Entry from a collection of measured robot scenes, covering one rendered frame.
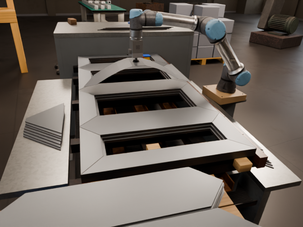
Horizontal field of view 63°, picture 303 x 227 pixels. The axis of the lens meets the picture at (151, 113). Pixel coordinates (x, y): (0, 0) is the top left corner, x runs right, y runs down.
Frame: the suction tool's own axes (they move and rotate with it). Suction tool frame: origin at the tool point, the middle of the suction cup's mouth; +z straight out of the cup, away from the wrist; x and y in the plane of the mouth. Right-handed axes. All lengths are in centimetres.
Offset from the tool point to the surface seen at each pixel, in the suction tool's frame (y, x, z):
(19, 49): -301, -116, 61
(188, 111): 40.8, 18.6, 15.7
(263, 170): 77, 44, 33
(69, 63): -84, -40, 23
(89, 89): -1.3, -30.2, 15.5
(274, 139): -19, 161, 102
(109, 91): 4.5, -18.6, 15.6
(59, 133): 35, -49, 23
